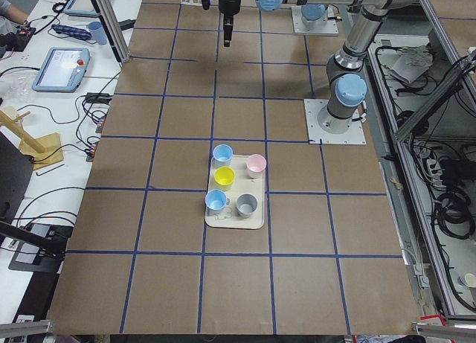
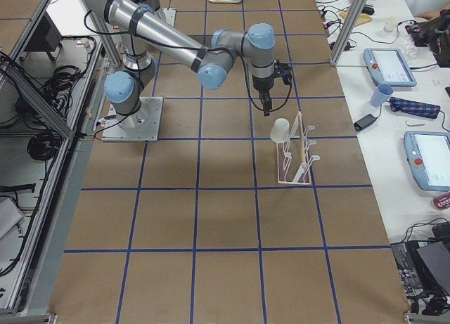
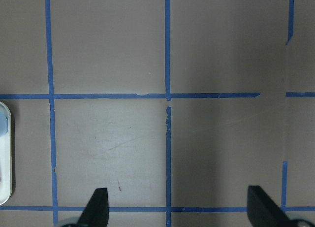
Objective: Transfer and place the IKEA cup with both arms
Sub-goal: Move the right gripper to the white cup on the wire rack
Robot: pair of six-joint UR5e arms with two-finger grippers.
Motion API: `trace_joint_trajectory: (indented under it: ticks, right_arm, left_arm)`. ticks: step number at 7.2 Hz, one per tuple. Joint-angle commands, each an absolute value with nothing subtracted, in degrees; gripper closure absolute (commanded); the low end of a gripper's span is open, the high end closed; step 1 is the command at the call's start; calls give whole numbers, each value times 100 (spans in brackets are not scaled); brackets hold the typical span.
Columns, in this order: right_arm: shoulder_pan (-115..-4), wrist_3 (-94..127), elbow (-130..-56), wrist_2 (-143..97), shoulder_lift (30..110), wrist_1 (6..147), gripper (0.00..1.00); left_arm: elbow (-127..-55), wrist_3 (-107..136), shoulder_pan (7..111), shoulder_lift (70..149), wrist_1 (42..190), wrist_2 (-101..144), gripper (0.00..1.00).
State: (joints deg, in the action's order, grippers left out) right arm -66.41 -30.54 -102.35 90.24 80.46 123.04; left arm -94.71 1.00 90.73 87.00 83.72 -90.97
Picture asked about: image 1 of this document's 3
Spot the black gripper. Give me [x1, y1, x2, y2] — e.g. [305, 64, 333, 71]
[219, 0, 241, 47]

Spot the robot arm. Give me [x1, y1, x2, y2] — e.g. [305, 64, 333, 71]
[255, 0, 416, 134]
[300, 4, 328, 31]

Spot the blue cup on desk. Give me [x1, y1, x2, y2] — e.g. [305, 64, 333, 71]
[88, 21, 108, 45]

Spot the blue cup far end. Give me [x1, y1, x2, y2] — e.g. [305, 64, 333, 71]
[212, 144, 234, 169]

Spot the pink plastic cup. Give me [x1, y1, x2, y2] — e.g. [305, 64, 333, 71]
[246, 154, 267, 179]

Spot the yellow plastic cup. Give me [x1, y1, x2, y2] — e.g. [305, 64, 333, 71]
[213, 166, 235, 191]

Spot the blue cup near grey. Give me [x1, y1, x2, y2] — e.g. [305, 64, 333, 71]
[205, 189, 228, 216]

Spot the grey plastic cup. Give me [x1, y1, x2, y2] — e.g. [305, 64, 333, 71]
[237, 193, 258, 218]

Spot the black power adapter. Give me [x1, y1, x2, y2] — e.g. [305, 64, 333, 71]
[119, 19, 136, 31]

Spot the teach pendant far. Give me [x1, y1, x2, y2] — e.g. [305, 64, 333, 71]
[63, 0, 97, 18]

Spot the teach pendant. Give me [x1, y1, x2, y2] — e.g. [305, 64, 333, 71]
[32, 48, 91, 93]
[63, 0, 97, 18]

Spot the teach pendant near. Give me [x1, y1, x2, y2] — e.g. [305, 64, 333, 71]
[32, 48, 91, 93]

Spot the cream plastic tray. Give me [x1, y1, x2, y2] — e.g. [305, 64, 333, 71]
[205, 155, 266, 229]

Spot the wooden stand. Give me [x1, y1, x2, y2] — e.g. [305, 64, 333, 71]
[1, 106, 64, 171]

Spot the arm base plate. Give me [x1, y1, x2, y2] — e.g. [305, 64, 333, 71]
[292, 4, 338, 36]
[303, 99, 367, 146]

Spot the aluminium frame post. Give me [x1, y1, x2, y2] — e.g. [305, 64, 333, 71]
[90, 0, 130, 64]

